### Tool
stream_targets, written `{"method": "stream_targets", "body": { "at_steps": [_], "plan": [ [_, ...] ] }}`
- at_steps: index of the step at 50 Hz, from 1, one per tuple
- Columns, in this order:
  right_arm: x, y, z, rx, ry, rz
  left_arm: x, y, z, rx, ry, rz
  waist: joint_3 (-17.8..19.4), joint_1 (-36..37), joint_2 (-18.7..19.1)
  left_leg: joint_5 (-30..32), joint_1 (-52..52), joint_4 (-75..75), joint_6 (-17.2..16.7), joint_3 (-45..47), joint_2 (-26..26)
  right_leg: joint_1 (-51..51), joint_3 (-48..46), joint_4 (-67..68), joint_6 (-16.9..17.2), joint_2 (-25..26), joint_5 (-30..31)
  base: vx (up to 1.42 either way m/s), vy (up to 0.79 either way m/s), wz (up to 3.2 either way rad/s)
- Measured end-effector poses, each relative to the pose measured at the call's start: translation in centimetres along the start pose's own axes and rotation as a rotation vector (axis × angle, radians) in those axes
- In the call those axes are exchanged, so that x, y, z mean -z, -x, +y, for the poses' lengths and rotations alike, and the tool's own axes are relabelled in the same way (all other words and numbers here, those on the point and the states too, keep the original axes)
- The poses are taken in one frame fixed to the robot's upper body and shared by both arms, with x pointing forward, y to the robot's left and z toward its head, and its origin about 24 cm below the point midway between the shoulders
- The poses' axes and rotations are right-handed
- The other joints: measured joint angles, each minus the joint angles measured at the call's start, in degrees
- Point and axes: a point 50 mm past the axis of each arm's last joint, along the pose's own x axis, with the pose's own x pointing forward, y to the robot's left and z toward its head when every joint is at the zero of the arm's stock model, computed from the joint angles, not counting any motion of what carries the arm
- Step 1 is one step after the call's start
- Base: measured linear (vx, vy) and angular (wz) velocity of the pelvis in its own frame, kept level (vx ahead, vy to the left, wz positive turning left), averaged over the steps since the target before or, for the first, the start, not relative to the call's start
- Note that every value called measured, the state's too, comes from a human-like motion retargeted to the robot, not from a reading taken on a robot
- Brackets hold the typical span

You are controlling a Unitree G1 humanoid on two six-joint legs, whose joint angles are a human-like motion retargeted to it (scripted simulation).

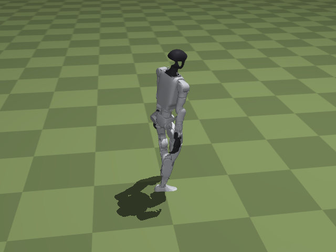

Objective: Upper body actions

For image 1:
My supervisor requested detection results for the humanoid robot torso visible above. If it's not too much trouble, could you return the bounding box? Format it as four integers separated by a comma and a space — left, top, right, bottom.
156, 67, 185, 130

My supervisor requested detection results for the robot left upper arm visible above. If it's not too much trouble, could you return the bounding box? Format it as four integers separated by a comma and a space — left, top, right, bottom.
156, 67, 166, 91

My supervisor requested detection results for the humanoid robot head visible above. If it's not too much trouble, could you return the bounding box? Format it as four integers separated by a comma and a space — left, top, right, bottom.
165, 49, 187, 77

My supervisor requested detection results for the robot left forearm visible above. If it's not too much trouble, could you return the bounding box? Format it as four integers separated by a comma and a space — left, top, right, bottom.
156, 92, 162, 111

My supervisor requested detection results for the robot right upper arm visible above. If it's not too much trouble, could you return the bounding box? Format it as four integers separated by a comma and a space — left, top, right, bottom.
175, 80, 190, 114

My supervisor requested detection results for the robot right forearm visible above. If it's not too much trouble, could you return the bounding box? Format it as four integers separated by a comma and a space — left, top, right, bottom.
174, 109, 186, 138

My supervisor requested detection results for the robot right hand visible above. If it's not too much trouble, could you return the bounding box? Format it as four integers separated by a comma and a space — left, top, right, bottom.
169, 132, 182, 154

